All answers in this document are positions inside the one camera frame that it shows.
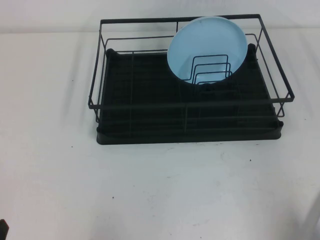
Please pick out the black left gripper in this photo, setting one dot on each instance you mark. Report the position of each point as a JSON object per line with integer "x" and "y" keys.
{"x": 3, "y": 230}

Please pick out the light blue round plate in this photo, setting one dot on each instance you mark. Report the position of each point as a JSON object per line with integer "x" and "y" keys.
{"x": 200, "y": 42}

